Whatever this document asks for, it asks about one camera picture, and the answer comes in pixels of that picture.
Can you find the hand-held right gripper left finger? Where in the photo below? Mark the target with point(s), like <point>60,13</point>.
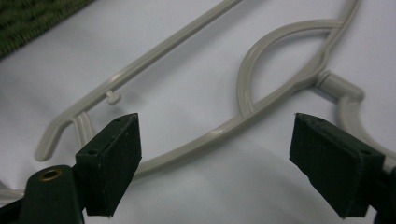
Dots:
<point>109,161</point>

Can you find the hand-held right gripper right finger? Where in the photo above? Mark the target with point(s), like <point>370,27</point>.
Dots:
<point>336,165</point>

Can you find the grey plastic clothes hanger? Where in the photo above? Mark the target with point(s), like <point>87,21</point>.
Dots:
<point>218,130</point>

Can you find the green woven basket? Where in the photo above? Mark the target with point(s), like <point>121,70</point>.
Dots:
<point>25,21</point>

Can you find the pile of grey hangers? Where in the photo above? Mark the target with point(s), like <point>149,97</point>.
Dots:
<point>218,193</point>

